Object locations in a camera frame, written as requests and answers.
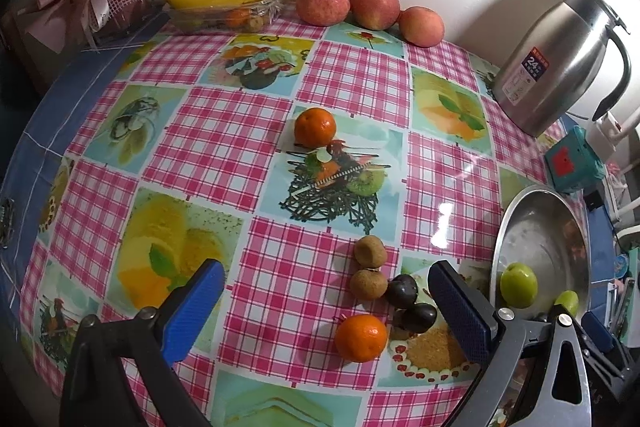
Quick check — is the small green apple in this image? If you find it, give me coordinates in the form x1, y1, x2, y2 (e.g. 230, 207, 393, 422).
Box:
553, 291, 579, 317

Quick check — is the stainless steel bowl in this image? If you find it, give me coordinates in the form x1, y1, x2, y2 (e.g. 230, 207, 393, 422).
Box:
489, 184, 591, 320

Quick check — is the glass cup with sticker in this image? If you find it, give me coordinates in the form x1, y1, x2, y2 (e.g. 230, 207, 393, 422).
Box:
0, 197, 15, 249

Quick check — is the brown kiwi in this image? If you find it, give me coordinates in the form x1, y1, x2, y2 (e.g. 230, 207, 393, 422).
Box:
349, 269, 387, 301
354, 235, 387, 269

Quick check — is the dark plum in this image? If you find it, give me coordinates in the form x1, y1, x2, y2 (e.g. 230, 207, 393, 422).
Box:
393, 303, 438, 334
384, 274, 419, 309

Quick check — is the middle red apple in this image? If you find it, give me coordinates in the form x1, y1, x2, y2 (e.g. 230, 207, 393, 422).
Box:
349, 0, 401, 30

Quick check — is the black power brick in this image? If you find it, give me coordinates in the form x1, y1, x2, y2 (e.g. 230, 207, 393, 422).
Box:
584, 190, 604, 212

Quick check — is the stainless steel thermos jug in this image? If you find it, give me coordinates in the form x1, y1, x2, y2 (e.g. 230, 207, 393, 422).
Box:
491, 0, 631, 138

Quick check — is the blue cloth under tablecloth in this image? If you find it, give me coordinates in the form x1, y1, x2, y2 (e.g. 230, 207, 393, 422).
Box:
1, 12, 168, 317

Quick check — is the red apple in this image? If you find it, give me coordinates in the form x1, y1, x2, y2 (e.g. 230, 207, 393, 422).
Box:
398, 6, 445, 48
296, 0, 350, 27
349, 0, 401, 30

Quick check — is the clear plastic fruit container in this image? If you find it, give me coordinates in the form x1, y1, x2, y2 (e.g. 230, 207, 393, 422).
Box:
163, 0, 290, 34

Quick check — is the checkered fruit-print tablecloth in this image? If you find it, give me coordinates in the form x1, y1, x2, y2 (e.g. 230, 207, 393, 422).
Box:
17, 16, 565, 426

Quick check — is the right red apple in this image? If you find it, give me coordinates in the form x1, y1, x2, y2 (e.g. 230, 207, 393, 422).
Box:
398, 6, 445, 48

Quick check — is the large green apple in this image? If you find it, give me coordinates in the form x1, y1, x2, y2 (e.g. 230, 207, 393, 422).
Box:
499, 262, 538, 309

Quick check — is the orange tangerine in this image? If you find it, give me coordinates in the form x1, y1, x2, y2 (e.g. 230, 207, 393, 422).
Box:
294, 107, 336, 150
334, 314, 387, 363

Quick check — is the left red apple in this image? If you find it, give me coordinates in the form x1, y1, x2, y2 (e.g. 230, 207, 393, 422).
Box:
296, 0, 350, 27

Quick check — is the teal box with red label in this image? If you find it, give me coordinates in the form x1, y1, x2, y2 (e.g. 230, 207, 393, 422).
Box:
544, 126, 605, 194

